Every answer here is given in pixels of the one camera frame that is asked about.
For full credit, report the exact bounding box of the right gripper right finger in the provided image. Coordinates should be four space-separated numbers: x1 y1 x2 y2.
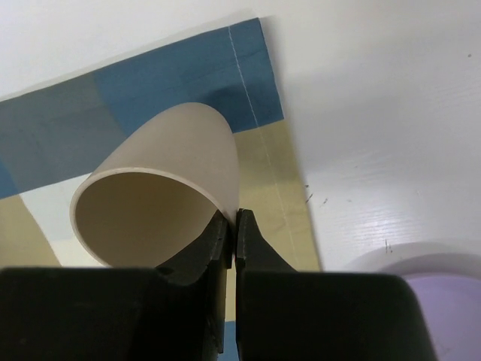
235 209 436 360

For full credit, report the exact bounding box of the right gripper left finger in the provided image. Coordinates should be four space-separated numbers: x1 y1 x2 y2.
1 213 230 360

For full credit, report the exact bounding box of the beige cup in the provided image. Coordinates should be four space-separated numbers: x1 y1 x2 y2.
70 102 240 267

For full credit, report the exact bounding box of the purple plate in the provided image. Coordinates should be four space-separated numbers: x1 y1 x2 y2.
375 242 481 361

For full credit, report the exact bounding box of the blue and tan placemat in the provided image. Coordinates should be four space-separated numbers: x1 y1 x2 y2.
1 18 319 360

